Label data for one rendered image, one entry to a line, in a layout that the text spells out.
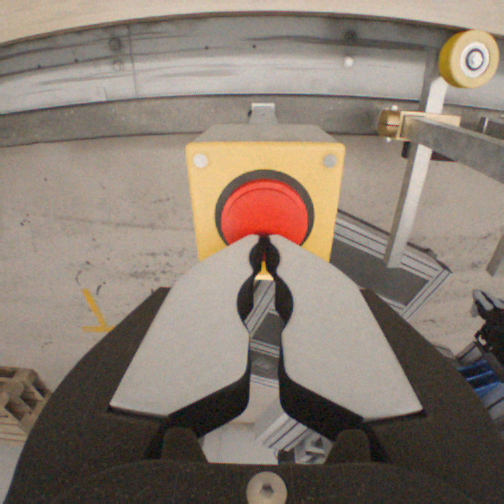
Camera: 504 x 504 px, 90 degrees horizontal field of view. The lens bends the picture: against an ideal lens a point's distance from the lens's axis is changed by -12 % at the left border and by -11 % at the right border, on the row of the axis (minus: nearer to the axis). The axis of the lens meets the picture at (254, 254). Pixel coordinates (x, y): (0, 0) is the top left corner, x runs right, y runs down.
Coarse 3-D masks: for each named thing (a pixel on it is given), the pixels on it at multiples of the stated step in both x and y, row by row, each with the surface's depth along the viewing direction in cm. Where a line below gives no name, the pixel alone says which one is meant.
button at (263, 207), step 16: (240, 192) 12; (256, 192) 12; (272, 192) 12; (288, 192) 12; (224, 208) 13; (240, 208) 12; (256, 208) 12; (272, 208) 12; (288, 208) 12; (304, 208) 13; (224, 224) 13; (240, 224) 13; (256, 224) 13; (272, 224) 13; (288, 224) 13; (304, 224) 13
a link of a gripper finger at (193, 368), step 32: (224, 256) 10; (256, 256) 11; (192, 288) 8; (224, 288) 8; (160, 320) 7; (192, 320) 7; (224, 320) 7; (160, 352) 6; (192, 352) 6; (224, 352) 6; (128, 384) 6; (160, 384) 6; (192, 384) 6; (224, 384) 6; (160, 416) 5; (192, 416) 6; (224, 416) 6
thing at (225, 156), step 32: (224, 128) 16; (256, 128) 16; (288, 128) 16; (320, 128) 16; (192, 160) 12; (224, 160) 12; (256, 160) 12; (288, 160) 12; (320, 160) 12; (192, 192) 13; (224, 192) 13; (320, 192) 13; (320, 224) 14; (320, 256) 15
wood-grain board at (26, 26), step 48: (0, 0) 31; (48, 0) 31; (96, 0) 32; (144, 0) 32; (192, 0) 32; (240, 0) 32; (288, 0) 32; (336, 0) 32; (384, 0) 31; (432, 0) 31; (480, 0) 30
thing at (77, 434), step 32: (160, 288) 8; (128, 320) 7; (96, 352) 6; (128, 352) 6; (64, 384) 6; (96, 384) 6; (64, 416) 5; (96, 416) 5; (128, 416) 5; (32, 448) 4; (64, 448) 4; (96, 448) 5; (128, 448) 5; (160, 448) 5; (32, 480) 4; (64, 480) 4
